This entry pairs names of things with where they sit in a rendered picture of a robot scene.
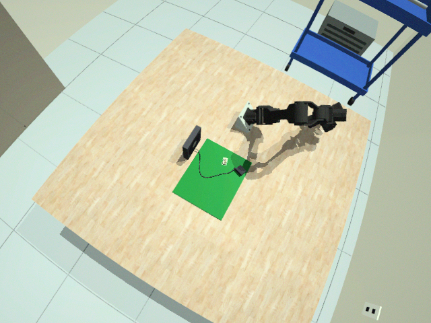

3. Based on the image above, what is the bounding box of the green circuit board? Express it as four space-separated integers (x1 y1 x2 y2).
173 139 252 220

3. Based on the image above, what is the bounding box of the black cable with plug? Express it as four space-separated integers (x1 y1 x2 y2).
199 158 246 178

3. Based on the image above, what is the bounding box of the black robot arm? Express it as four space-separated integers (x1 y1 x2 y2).
243 101 347 132

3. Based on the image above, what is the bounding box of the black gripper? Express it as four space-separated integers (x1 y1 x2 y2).
308 102 342 128

